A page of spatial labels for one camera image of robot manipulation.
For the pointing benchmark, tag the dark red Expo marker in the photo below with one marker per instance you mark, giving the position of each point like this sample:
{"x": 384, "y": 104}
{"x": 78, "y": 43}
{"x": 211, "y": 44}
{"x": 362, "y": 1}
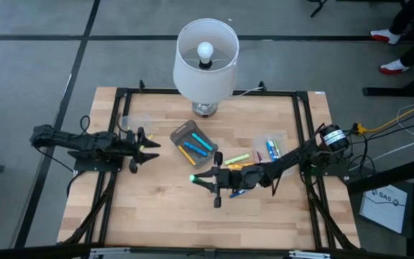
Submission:
{"x": 259, "y": 157}

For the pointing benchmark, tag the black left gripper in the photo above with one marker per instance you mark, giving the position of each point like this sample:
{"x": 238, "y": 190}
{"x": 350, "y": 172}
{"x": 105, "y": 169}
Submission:
{"x": 128, "y": 147}

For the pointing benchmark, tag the white printed paper sheet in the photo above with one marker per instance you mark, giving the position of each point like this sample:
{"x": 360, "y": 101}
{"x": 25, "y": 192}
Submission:
{"x": 383, "y": 212}

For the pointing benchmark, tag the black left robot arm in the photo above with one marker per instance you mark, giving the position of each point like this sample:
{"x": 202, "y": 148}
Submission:
{"x": 67, "y": 140}

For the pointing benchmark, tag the person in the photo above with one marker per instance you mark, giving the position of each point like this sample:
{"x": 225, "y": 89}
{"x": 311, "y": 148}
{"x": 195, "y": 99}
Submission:
{"x": 390, "y": 36}

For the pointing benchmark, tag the green Expo marker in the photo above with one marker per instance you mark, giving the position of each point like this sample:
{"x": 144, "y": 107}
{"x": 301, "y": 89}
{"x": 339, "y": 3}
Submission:
{"x": 278, "y": 148}

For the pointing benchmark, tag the yellow highlighter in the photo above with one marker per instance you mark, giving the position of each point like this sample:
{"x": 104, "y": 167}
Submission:
{"x": 151, "y": 136}
{"x": 187, "y": 155}
{"x": 237, "y": 166}

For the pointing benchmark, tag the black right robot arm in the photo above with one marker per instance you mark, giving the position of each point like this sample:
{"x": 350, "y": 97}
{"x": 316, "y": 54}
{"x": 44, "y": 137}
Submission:
{"x": 293, "y": 154}

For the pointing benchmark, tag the black aluminium table frame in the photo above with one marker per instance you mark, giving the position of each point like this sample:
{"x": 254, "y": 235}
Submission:
{"x": 156, "y": 91}

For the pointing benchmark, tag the teal highlighter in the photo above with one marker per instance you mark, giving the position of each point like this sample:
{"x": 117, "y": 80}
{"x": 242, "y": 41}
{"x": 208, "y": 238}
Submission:
{"x": 202, "y": 141}

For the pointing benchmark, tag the pale green highlighter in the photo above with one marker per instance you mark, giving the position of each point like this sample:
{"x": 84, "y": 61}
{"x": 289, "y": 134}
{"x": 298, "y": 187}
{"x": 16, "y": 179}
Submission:
{"x": 236, "y": 159}

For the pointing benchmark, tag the clear plastic bin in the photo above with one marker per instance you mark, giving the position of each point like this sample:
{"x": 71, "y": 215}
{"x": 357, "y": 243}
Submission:
{"x": 264, "y": 142}
{"x": 140, "y": 120}

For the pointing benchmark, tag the smoky grey plastic bin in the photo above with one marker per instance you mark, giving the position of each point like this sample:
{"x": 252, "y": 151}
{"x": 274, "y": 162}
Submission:
{"x": 183, "y": 135}

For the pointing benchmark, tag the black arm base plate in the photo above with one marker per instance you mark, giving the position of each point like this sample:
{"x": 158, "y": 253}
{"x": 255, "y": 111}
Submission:
{"x": 329, "y": 169}
{"x": 99, "y": 165}

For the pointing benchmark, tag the silver aluminium bracket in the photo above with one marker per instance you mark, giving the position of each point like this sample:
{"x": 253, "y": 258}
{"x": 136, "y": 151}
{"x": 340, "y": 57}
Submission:
{"x": 309, "y": 254}
{"x": 110, "y": 252}

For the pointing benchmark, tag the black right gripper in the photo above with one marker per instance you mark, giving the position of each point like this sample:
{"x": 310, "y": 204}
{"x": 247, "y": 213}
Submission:
{"x": 239, "y": 178}

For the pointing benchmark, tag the light blue highlighter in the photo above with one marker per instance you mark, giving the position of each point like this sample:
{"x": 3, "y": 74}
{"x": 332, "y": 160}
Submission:
{"x": 195, "y": 149}

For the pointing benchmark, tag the silver table lamp white shade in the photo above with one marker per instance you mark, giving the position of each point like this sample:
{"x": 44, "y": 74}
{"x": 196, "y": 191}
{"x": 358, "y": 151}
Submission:
{"x": 200, "y": 82}

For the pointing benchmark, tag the light blue Expo marker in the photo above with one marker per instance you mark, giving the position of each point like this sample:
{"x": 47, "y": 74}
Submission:
{"x": 268, "y": 151}

